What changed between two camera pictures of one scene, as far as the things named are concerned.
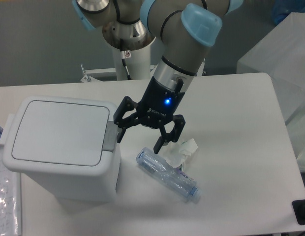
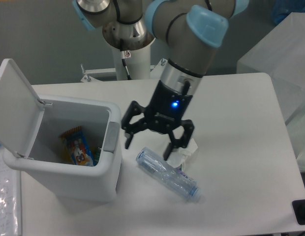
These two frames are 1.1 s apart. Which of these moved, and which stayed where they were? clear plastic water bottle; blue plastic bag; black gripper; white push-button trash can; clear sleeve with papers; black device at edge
Moved: black gripper; white push-button trash can
Stayed: clear sleeve with papers; black device at edge; clear plastic water bottle; blue plastic bag
